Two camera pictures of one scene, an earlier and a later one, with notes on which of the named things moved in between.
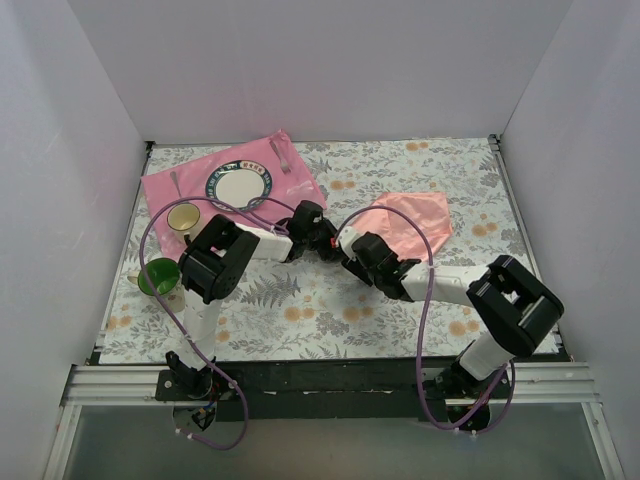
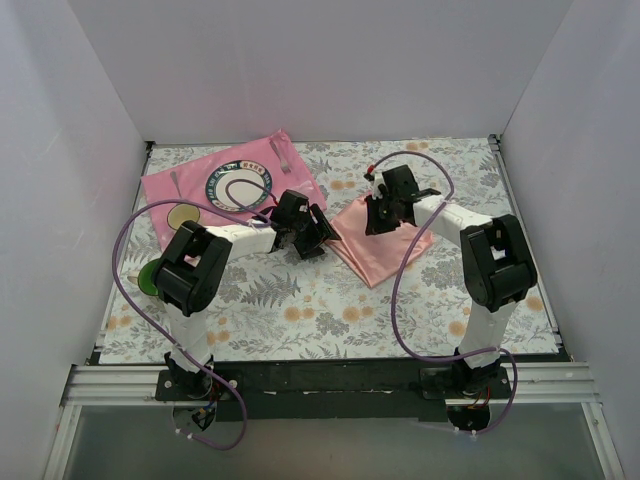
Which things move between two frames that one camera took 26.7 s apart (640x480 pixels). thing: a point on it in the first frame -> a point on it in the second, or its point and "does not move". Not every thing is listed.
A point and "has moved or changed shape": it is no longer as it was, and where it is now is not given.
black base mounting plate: x=331 y=389 does not move
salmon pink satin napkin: x=430 y=209 has moved or changed shape
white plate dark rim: x=238 y=183 does not move
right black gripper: x=351 y=267 -> x=382 y=215
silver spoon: x=174 y=177 does not move
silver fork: x=283 y=162 does not move
